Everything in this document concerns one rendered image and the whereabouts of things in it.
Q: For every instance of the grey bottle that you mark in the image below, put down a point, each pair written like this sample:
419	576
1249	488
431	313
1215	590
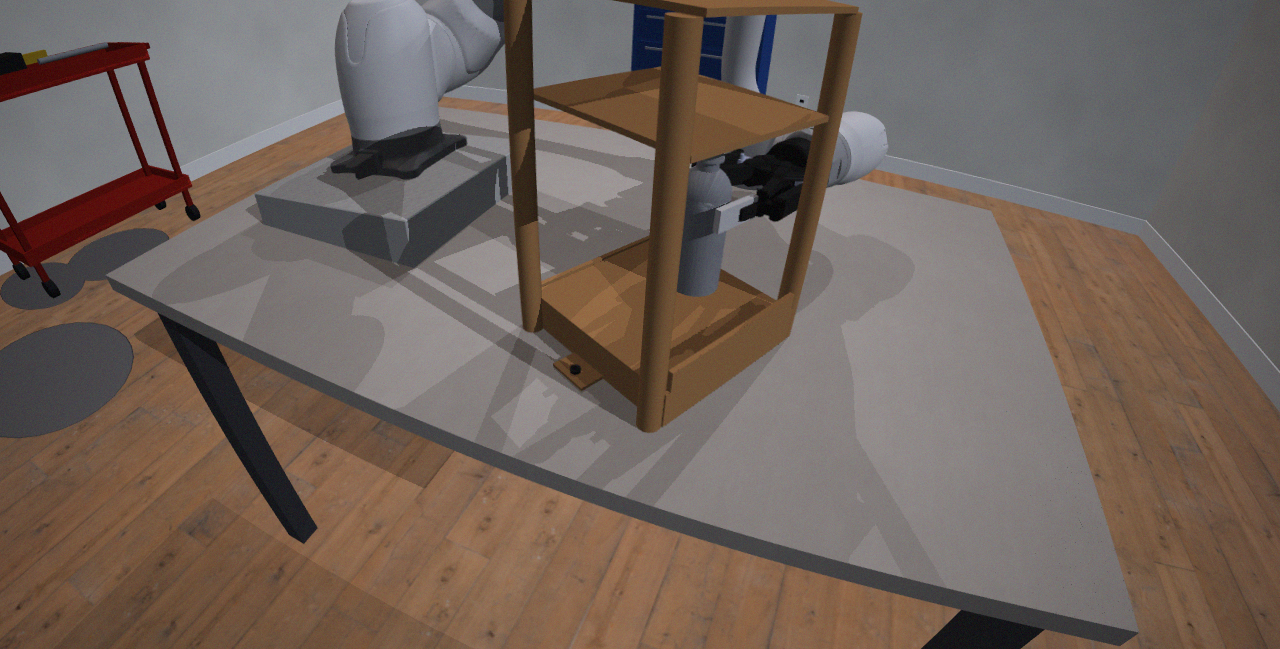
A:
702	250

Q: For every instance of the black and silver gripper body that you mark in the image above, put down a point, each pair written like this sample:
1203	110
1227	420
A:
794	150

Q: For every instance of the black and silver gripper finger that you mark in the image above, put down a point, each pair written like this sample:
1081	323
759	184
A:
740	172
762	203

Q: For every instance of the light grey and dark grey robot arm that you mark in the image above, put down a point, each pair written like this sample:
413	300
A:
394	66

